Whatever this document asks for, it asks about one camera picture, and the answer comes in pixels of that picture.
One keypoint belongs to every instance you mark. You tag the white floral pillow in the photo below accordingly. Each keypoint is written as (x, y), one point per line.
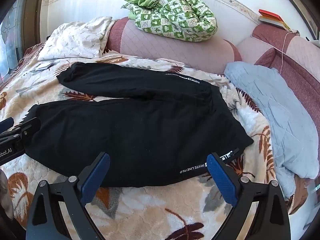
(78, 40)

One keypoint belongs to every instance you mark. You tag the stack of books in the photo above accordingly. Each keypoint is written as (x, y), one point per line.
(272, 19)

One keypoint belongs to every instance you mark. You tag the light blue quilted blanket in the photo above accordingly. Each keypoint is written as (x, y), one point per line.
(293, 133)

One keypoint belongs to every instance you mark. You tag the green white patterned quilt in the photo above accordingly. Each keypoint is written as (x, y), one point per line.
(186, 20)

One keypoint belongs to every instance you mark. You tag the leaf-patterned fleece blanket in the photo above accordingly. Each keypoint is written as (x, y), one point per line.
(192, 209)

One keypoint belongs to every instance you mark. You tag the pink quilted bolster cushion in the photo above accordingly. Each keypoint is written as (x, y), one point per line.
(209, 56)

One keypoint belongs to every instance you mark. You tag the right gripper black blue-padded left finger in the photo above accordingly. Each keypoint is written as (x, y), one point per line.
(45, 219)

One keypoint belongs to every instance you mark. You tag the brown wooden window frame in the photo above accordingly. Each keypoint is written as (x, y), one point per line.
(30, 23)

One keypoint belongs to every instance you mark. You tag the black pants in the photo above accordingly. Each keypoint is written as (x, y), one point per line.
(157, 127)

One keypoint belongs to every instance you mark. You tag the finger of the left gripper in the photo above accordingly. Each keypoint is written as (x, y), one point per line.
(23, 132)

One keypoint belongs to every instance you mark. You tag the stained glass window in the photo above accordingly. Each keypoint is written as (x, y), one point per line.
(11, 41)

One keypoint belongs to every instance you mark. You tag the pink quilted corner cushion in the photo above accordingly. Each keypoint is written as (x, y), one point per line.
(295, 59)

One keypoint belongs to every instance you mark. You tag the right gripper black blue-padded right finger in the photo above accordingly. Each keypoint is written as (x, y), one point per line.
(271, 220)

